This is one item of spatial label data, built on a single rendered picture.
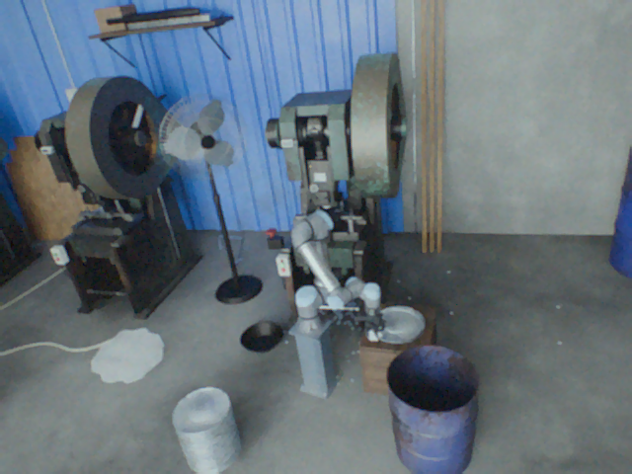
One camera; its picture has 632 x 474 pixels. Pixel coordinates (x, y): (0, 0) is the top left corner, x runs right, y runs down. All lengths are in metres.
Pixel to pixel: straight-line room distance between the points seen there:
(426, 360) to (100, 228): 2.56
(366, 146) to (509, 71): 1.75
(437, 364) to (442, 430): 0.40
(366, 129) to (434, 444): 1.53
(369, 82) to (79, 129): 1.78
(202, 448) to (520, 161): 3.11
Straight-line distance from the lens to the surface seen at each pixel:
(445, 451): 2.49
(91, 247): 4.02
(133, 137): 3.56
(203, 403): 2.72
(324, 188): 3.08
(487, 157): 4.23
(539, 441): 2.87
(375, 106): 2.57
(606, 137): 4.31
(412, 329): 2.80
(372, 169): 2.62
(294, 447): 2.81
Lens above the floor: 2.18
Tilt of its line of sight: 29 degrees down
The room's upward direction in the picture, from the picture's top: 8 degrees counter-clockwise
